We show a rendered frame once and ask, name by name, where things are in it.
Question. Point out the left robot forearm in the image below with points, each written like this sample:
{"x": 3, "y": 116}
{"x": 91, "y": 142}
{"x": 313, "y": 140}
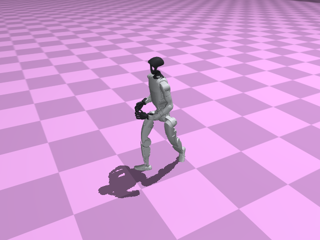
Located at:
{"x": 160, "y": 113}

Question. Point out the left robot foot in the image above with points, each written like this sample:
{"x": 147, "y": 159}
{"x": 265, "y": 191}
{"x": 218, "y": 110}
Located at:
{"x": 181, "y": 157}

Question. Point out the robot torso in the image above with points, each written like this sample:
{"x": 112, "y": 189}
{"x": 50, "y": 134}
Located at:
{"x": 156, "y": 94}

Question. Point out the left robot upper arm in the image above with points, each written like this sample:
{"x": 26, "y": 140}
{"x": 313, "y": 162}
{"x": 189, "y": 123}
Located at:
{"x": 166, "y": 90}

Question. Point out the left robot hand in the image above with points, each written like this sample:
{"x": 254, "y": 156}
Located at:
{"x": 142, "y": 115}

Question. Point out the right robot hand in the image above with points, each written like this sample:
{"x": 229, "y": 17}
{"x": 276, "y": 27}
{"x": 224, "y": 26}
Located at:
{"x": 140, "y": 104}

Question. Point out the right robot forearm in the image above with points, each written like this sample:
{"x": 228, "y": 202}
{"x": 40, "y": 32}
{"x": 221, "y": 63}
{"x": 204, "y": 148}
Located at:
{"x": 148, "y": 99}

